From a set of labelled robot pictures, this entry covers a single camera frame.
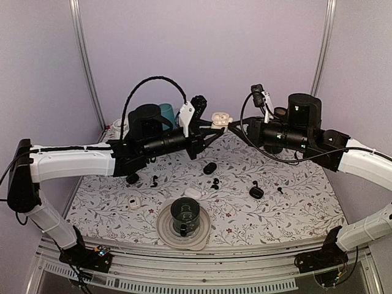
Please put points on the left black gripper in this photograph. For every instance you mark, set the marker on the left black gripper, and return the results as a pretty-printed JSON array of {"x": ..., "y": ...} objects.
[{"x": 198, "y": 138}]

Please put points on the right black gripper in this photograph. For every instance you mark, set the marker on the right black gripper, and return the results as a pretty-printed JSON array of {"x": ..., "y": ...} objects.
[{"x": 254, "y": 125}]

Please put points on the cream earbud case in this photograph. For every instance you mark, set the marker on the cream earbud case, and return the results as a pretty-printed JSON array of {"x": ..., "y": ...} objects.
[
  {"x": 134, "y": 203},
  {"x": 220, "y": 120}
]

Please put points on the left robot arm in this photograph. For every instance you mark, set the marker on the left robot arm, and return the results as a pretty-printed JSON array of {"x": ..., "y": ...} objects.
[{"x": 150, "y": 135}]

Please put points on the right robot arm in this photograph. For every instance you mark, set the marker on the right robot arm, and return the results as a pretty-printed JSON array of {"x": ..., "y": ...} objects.
[{"x": 298, "y": 128}]

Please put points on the black oval earbud case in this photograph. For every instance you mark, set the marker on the black oval earbud case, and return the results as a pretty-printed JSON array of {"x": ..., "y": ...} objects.
[{"x": 209, "y": 168}]

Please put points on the black case with gold line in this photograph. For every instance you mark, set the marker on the black case with gold line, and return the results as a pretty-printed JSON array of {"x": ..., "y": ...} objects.
[{"x": 256, "y": 193}]

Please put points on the small black round case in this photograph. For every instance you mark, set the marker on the small black round case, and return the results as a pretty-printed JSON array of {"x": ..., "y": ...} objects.
[{"x": 132, "y": 179}]

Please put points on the teal vase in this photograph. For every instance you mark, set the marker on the teal vase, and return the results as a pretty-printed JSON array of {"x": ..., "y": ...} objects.
[{"x": 168, "y": 113}]

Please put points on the dark brown vase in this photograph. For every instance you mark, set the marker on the dark brown vase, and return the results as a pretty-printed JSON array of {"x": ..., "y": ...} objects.
[{"x": 281, "y": 113}]

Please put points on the black stem earbud pair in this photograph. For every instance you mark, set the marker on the black stem earbud pair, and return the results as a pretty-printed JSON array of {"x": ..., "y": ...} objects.
[{"x": 154, "y": 181}]

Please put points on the dark glass mug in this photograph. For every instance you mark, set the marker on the dark glass mug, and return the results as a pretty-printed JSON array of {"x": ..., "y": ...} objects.
[{"x": 185, "y": 213}]

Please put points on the white ribbed vase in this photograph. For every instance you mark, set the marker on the white ribbed vase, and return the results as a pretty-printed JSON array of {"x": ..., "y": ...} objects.
[{"x": 117, "y": 127}]

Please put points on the grey ceramic plate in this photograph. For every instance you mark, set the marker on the grey ceramic plate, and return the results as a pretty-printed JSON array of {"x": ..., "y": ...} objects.
[{"x": 167, "y": 234}]

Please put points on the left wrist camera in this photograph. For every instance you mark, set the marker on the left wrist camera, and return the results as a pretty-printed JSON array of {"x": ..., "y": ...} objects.
[{"x": 190, "y": 112}]

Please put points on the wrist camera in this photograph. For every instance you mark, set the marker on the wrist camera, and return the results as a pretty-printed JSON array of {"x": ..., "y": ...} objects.
[
  {"x": 262, "y": 101},
  {"x": 190, "y": 112}
]

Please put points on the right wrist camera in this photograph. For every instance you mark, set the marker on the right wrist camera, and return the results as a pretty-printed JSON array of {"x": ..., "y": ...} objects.
[{"x": 262, "y": 101}]

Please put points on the right aluminium frame post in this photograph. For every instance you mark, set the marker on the right aluminium frame post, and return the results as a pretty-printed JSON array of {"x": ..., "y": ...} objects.
[{"x": 324, "y": 46}]

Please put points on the aluminium frame post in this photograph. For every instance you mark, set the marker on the aluminium frame post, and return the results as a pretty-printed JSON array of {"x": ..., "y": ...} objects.
[
  {"x": 324, "y": 46},
  {"x": 87, "y": 70}
]

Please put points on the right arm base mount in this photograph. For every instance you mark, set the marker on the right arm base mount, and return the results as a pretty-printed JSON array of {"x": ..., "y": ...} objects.
[{"x": 319, "y": 259}]

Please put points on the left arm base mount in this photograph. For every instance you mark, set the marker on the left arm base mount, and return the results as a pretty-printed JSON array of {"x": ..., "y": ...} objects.
[{"x": 96, "y": 259}]

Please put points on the left aluminium frame post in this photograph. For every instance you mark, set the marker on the left aluminium frame post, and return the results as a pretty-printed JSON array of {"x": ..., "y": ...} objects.
[{"x": 87, "y": 70}]

